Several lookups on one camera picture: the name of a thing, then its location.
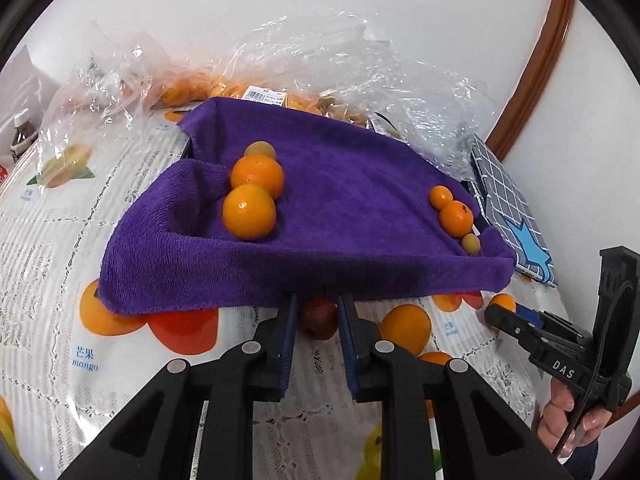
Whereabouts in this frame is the large mandarin orange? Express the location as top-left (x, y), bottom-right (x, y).
top-left (222, 184), bottom-right (277, 241)
top-left (230, 155), bottom-right (285, 201)
top-left (378, 304), bottom-right (432, 356)

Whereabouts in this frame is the small mandarin orange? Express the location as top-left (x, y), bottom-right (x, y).
top-left (429, 185), bottom-right (455, 211)

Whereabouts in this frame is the person's right forearm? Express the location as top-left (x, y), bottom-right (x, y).
top-left (555, 440), bottom-right (601, 480)

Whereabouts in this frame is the small red fruit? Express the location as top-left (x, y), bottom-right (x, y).
top-left (299, 299), bottom-right (340, 341)

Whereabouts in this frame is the mandarin orange with dark mark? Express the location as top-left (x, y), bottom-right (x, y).
top-left (439, 200), bottom-right (474, 237)

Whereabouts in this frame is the purple towel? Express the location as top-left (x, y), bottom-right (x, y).
top-left (96, 96), bottom-right (517, 317)

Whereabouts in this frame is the pile of bagged brown fruits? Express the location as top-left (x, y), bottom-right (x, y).
top-left (317, 92), bottom-right (373, 126)

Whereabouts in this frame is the brown wooden door frame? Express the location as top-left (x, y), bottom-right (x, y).
top-left (485, 0), bottom-right (576, 158)

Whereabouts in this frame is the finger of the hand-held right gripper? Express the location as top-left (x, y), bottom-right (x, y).
top-left (515, 304), bottom-right (596, 347)
top-left (484, 305), bottom-right (551, 353)

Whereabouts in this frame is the person's right hand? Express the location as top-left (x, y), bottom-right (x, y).
top-left (537, 377), bottom-right (608, 453)

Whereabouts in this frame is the white price label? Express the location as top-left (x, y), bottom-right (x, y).
top-left (241, 85), bottom-right (290, 107)

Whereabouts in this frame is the grey checked bag blue star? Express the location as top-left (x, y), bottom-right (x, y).
top-left (467, 134), bottom-right (556, 288)

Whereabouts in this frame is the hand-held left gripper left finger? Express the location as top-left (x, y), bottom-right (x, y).
top-left (57, 292), bottom-right (301, 480)

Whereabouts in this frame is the dark drink bottle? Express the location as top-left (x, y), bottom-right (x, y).
top-left (11, 109), bottom-right (40, 161)

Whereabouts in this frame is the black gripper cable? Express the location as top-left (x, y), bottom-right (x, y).
top-left (554, 280), bottom-right (635, 456)

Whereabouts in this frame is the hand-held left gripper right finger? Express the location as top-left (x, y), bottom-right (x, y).
top-left (336, 292), bottom-right (553, 480)

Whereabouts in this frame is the pile of bagged oranges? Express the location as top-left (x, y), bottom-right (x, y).
top-left (159, 67), bottom-right (326, 113)

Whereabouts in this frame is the small clear plastic bag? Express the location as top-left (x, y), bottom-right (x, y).
top-left (40, 22), bottom-right (173, 151)

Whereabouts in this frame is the large clear plastic bag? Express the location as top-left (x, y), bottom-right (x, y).
top-left (215, 7), bottom-right (501, 181)

